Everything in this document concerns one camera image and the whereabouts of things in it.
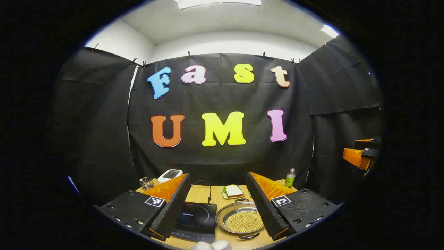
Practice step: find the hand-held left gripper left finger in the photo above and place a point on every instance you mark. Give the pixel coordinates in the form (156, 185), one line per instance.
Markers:
(173, 208)

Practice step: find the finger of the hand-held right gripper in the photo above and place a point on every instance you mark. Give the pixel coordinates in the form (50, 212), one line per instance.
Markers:
(367, 143)
(353, 158)

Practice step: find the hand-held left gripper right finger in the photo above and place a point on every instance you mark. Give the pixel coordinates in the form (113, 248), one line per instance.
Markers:
(263, 208)

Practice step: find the black induction cooktop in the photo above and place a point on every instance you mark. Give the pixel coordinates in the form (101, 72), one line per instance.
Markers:
(197, 218)

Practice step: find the stainless steel pot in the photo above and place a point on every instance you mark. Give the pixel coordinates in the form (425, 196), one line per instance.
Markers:
(222, 217)

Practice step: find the pile of soybeans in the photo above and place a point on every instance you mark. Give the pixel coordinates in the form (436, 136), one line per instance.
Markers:
(244, 222)

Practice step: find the pale green rectangular plate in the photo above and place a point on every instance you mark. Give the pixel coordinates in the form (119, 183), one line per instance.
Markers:
(239, 197)

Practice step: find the white toaster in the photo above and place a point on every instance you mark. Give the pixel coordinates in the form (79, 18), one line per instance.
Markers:
(170, 175)

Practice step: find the sandwich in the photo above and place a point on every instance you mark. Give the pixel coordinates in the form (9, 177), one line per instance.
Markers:
(233, 191)

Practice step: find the green drink bottle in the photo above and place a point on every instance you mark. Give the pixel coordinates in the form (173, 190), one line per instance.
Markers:
(290, 180)

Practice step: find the ceiling light panel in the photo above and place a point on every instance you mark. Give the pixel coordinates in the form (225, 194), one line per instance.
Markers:
(215, 2)
(329, 31)

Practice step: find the black backdrop cloth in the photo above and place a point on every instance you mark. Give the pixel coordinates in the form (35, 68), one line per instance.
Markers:
(222, 97)

